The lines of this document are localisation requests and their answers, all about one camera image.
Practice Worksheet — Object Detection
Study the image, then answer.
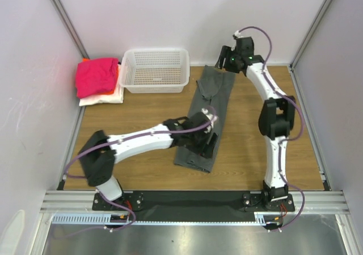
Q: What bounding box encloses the grey t shirt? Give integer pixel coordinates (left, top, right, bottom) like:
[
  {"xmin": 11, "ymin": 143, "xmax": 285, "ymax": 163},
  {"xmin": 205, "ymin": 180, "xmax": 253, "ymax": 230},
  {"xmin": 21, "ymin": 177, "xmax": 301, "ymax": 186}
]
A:
[{"xmin": 174, "ymin": 66, "xmax": 235, "ymax": 173}]

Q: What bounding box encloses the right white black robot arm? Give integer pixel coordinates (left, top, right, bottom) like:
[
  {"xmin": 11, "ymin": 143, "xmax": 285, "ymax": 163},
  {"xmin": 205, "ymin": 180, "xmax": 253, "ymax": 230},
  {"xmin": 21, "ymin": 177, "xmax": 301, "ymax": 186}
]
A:
[{"xmin": 217, "ymin": 35, "xmax": 296, "ymax": 211}]

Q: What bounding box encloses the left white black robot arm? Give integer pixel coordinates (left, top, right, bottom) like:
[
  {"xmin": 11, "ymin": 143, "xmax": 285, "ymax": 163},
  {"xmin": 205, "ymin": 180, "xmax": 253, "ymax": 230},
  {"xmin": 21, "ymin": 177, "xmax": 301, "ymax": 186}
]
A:
[{"xmin": 78, "ymin": 108, "xmax": 218, "ymax": 210}]

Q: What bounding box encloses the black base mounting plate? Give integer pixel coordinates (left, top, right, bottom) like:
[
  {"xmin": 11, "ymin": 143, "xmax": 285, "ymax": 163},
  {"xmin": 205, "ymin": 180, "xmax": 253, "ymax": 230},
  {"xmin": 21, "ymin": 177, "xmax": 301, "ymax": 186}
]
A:
[{"xmin": 92, "ymin": 190, "xmax": 295, "ymax": 223}]

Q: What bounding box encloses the white perforated plastic basket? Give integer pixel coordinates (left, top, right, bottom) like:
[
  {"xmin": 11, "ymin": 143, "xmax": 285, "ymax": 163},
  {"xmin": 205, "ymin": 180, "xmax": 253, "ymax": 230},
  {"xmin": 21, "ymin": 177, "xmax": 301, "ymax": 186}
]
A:
[{"xmin": 119, "ymin": 48, "xmax": 190, "ymax": 93}]

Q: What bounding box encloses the white folded t shirt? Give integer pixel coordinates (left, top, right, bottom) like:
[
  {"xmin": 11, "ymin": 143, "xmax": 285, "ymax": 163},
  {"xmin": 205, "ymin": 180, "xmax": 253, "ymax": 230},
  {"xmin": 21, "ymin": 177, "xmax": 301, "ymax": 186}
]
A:
[{"xmin": 79, "ymin": 77, "xmax": 124, "ymax": 107}]

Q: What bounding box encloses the orange folded t shirt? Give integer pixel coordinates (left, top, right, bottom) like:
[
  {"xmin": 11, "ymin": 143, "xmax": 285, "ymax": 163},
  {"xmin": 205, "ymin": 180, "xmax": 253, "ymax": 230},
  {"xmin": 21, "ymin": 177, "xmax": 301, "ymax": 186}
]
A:
[{"xmin": 82, "ymin": 57, "xmax": 120, "ymax": 95}]

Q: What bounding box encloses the pink folded t shirt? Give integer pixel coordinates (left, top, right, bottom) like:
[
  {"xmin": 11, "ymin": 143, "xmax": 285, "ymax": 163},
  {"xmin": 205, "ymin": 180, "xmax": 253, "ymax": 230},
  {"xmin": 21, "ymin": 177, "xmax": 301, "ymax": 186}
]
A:
[{"xmin": 75, "ymin": 57, "xmax": 119, "ymax": 98}]

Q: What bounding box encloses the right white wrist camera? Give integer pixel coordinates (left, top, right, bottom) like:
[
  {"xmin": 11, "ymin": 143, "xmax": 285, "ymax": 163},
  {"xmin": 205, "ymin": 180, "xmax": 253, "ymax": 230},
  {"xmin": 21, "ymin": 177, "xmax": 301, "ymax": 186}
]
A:
[{"xmin": 233, "ymin": 31, "xmax": 243, "ymax": 40}]

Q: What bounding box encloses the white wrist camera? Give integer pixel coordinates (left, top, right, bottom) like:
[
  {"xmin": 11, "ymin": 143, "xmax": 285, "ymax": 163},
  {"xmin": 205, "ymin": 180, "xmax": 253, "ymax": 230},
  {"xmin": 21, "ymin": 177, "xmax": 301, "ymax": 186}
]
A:
[
  {"xmin": 233, "ymin": 31, "xmax": 243, "ymax": 40},
  {"xmin": 201, "ymin": 106, "xmax": 218, "ymax": 133}
]

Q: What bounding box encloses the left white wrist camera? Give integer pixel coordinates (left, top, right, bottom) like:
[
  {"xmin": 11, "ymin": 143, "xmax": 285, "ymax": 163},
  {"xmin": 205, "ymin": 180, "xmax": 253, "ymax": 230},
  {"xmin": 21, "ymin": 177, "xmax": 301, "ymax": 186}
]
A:
[{"xmin": 201, "ymin": 106, "xmax": 218, "ymax": 133}]

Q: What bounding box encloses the white slotted cable duct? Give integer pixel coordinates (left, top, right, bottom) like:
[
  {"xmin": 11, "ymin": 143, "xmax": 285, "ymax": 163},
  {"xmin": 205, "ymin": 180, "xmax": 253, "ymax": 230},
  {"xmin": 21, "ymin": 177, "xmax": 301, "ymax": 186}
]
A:
[{"xmin": 52, "ymin": 211, "xmax": 284, "ymax": 227}]

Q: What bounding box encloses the right aluminium frame post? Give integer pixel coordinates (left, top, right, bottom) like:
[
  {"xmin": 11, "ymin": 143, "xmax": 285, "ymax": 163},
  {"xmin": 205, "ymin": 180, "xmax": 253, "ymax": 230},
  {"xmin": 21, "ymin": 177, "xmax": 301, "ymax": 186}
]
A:
[{"xmin": 290, "ymin": 0, "xmax": 333, "ymax": 69}]

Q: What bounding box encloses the aluminium frame post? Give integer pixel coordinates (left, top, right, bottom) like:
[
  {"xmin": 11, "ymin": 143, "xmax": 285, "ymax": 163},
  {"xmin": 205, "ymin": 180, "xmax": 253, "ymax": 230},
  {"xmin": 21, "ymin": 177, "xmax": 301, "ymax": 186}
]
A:
[
  {"xmin": 50, "ymin": 0, "xmax": 90, "ymax": 58},
  {"xmin": 290, "ymin": 0, "xmax": 333, "ymax": 69}
]

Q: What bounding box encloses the aluminium front rail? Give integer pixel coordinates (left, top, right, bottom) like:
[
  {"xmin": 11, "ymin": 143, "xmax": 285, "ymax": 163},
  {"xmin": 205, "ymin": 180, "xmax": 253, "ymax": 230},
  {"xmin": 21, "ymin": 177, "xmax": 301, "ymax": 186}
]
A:
[{"xmin": 40, "ymin": 190, "xmax": 349, "ymax": 215}]

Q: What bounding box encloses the left aluminium frame post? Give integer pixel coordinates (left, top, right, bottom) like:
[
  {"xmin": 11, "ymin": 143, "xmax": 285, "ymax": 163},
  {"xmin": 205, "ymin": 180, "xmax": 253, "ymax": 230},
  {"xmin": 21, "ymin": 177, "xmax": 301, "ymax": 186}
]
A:
[{"xmin": 50, "ymin": 0, "xmax": 90, "ymax": 58}]

